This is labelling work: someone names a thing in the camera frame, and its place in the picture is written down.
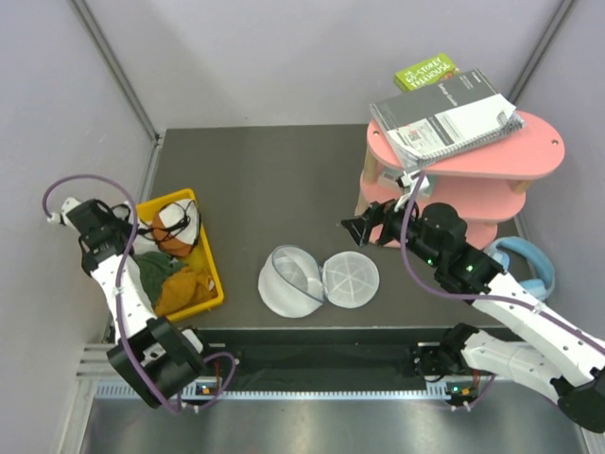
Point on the white garment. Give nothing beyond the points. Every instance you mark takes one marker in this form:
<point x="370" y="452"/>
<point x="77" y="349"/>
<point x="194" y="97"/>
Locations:
<point x="144" y="242"/>

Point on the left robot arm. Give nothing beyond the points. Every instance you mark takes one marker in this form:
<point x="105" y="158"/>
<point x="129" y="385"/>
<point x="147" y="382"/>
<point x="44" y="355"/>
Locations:
<point x="151" y="354"/>

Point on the orange bra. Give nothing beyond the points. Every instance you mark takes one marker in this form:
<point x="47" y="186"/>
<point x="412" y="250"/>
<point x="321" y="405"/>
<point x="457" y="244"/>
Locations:
<point x="175" y="231"/>

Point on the pink three-tier shelf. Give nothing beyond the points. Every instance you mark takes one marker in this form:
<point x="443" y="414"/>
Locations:
<point x="487" y="186"/>

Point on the white bra with black straps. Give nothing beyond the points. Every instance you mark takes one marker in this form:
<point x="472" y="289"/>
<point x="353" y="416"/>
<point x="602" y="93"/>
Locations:
<point x="189" y="206"/>

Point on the light blue headphones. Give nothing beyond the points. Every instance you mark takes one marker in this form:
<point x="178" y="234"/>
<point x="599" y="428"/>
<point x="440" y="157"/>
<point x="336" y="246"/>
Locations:
<point x="542" y="285"/>

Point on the mustard yellow garment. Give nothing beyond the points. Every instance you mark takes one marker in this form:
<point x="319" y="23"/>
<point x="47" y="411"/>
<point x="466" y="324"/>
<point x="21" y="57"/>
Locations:
<point x="186" y="292"/>

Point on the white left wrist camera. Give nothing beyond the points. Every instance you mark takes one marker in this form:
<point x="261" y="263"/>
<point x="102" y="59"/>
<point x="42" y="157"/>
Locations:
<point x="61" y="218"/>

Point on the grey spiral-bound manual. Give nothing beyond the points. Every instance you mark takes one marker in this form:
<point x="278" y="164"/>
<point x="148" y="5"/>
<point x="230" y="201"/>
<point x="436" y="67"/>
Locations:
<point x="445" y="119"/>

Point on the teal paperback book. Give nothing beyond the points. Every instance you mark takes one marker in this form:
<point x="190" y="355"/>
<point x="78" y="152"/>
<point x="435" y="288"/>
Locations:
<point x="388" y="178"/>

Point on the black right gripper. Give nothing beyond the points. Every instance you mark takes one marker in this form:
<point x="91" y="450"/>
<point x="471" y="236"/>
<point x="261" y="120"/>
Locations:
<point x="360" y="228"/>

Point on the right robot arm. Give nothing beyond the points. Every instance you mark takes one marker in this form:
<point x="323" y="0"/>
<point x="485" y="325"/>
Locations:
<point x="560" y="361"/>

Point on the green treehouse book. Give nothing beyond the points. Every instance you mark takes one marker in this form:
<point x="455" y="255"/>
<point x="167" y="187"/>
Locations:
<point x="429" y="71"/>

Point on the green garment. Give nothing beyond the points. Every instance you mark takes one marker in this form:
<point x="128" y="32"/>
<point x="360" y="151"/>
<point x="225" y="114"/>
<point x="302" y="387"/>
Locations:
<point x="155" y="268"/>

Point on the yellow plastic bin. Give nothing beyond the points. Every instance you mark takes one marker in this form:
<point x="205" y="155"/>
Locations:
<point x="200" y="258"/>

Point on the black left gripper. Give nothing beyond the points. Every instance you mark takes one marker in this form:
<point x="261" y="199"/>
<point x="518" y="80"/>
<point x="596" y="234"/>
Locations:
<point x="124" y="224"/>

